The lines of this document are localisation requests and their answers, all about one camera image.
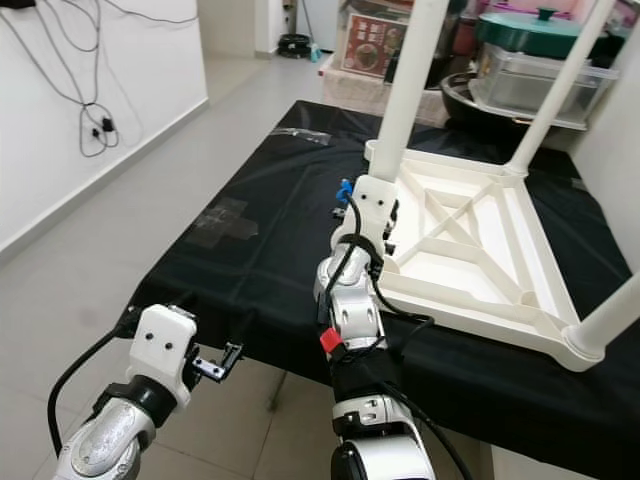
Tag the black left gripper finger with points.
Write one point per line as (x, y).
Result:
(185, 299)
(242, 330)

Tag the white plastic children table top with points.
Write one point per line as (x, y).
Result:
(490, 260)

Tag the black tablecloth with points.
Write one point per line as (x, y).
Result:
(260, 290)

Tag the grey metal table leg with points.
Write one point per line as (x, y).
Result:
(276, 392)

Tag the clear plastic film scrap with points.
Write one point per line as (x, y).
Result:
(302, 135)

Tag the patterned beige cloth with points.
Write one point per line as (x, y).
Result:
(360, 95)

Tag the black wok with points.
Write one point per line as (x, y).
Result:
(460, 100)

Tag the box with red print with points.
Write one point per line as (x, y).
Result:
(370, 45)

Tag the black plastic bag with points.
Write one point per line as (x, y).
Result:
(455, 50)

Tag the broom with green head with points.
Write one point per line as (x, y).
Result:
(315, 52)

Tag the black round floor object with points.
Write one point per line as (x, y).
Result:
(294, 45)

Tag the green pot lid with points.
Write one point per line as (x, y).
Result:
(530, 30)

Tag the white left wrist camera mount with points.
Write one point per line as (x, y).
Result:
(165, 345)

